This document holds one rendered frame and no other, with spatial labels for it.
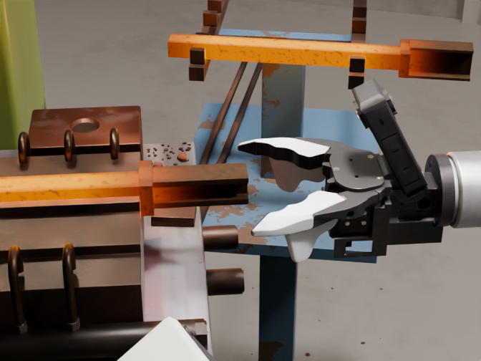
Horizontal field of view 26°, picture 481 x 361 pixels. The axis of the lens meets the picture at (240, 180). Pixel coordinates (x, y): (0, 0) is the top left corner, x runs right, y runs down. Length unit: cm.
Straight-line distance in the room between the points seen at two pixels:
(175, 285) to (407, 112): 225
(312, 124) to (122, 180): 80
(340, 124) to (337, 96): 151
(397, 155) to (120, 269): 28
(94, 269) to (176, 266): 13
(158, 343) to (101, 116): 65
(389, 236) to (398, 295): 143
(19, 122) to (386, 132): 46
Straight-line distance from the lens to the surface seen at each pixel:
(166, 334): 53
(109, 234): 95
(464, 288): 251
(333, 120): 176
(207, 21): 149
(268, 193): 157
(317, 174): 105
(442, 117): 318
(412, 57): 139
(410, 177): 100
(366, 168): 101
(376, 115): 96
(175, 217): 108
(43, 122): 115
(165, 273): 102
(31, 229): 97
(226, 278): 107
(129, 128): 113
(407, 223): 103
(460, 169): 101
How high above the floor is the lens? 154
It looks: 33 degrees down
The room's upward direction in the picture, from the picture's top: straight up
